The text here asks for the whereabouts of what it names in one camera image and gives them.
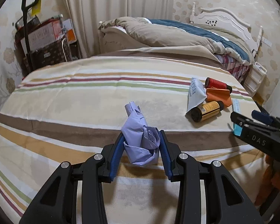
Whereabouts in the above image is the brown patterned storage box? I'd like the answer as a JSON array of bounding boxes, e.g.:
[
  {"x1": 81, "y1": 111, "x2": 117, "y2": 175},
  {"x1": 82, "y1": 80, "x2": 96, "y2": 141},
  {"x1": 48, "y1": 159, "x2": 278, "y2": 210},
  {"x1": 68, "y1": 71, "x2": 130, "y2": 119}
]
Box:
[{"x1": 23, "y1": 36, "x2": 72, "y2": 73}]

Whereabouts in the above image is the plaid bed sheet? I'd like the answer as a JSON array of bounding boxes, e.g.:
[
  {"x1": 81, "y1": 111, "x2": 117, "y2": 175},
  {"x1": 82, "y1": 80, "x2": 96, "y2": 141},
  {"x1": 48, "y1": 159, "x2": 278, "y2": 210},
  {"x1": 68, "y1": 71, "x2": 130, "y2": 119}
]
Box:
[{"x1": 215, "y1": 54, "x2": 249, "y2": 83}]

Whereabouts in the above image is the yellow label brown bottle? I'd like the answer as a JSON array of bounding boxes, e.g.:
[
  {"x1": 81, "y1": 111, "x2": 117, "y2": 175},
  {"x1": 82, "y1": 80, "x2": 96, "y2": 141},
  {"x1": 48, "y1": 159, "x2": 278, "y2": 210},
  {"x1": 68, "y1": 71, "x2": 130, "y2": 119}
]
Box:
[{"x1": 190, "y1": 101, "x2": 225, "y2": 122}]

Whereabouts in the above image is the lavender paper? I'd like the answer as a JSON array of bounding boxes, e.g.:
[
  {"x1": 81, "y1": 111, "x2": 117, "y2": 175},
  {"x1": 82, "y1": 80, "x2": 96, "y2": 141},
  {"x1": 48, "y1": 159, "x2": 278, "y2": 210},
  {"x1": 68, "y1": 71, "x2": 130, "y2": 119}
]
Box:
[{"x1": 121, "y1": 101, "x2": 160, "y2": 166}]

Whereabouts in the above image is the beige curtain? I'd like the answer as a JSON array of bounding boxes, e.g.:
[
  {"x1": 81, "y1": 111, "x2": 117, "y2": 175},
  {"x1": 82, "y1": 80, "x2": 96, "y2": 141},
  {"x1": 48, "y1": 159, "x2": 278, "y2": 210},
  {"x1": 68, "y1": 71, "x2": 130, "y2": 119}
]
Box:
[{"x1": 64, "y1": 0, "x2": 173, "y2": 58}]

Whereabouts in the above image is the red label bottle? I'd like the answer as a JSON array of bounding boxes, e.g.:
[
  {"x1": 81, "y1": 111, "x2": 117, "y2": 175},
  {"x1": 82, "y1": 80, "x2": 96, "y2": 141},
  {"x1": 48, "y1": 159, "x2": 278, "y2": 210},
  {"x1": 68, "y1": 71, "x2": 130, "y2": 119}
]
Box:
[{"x1": 205, "y1": 77, "x2": 233, "y2": 93}]

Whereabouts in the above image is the white wooden headboard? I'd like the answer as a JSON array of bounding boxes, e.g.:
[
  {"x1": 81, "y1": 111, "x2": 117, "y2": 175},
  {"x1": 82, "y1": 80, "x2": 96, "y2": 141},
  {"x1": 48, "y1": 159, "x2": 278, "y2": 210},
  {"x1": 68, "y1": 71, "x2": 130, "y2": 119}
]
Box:
[{"x1": 190, "y1": 2, "x2": 263, "y2": 55}]

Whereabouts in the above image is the beige and blue duvet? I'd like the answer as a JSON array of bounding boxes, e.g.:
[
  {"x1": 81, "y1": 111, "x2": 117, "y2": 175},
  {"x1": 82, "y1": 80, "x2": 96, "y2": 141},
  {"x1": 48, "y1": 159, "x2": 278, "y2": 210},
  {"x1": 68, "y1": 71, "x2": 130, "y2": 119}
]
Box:
[{"x1": 102, "y1": 17, "x2": 254, "y2": 66}]

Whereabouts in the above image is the white orange cardboard box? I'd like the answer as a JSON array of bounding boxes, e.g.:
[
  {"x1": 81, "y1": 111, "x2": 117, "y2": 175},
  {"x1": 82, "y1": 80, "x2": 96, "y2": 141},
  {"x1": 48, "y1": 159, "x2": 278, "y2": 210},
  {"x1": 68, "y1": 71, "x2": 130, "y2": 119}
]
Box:
[{"x1": 28, "y1": 20, "x2": 63, "y2": 52}]

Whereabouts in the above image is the white plastic drawer unit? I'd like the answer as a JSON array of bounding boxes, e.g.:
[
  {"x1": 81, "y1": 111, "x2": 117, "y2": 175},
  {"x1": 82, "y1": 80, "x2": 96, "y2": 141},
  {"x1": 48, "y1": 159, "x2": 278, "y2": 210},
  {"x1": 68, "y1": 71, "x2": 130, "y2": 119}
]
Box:
[{"x1": 243, "y1": 62, "x2": 267, "y2": 97}]

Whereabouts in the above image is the black hand trolley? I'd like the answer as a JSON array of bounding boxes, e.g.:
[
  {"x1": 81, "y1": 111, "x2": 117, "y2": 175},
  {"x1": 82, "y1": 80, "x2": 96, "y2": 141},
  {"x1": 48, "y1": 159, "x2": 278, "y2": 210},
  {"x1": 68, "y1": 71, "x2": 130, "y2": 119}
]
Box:
[{"x1": 21, "y1": 0, "x2": 39, "y2": 72}]

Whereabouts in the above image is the striped bed sheet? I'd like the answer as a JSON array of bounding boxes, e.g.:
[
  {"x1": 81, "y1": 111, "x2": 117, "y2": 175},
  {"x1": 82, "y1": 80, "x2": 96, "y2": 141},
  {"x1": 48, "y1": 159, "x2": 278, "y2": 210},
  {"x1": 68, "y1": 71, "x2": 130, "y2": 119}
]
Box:
[{"x1": 0, "y1": 49, "x2": 266, "y2": 223}]

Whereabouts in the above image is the white footboard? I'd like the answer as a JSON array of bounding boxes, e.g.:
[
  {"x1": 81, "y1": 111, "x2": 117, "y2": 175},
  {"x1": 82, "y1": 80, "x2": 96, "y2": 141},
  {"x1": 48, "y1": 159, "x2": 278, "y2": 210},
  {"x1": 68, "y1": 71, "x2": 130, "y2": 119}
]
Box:
[{"x1": 98, "y1": 21, "x2": 148, "y2": 54}]

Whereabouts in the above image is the small orange white box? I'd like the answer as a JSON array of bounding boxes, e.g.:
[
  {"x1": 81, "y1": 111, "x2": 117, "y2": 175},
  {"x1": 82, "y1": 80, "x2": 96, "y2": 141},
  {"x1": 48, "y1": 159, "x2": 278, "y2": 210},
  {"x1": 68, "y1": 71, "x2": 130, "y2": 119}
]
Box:
[{"x1": 63, "y1": 18, "x2": 77, "y2": 44}]

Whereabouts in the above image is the teal white tube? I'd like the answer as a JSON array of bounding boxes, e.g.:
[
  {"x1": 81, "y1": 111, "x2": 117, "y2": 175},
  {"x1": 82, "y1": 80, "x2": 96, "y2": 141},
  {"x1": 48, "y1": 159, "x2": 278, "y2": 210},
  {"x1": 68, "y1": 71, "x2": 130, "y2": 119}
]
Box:
[{"x1": 232, "y1": 99, "x2": 242, "y2": 136}]

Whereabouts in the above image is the white wall switch panel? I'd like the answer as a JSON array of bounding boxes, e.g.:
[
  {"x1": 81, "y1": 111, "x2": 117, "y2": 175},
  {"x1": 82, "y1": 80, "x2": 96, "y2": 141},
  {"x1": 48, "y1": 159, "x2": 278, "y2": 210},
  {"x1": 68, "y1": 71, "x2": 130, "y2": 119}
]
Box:
[{"x1": 262, "y1": 37, "x2": 272, "y2": 48}]

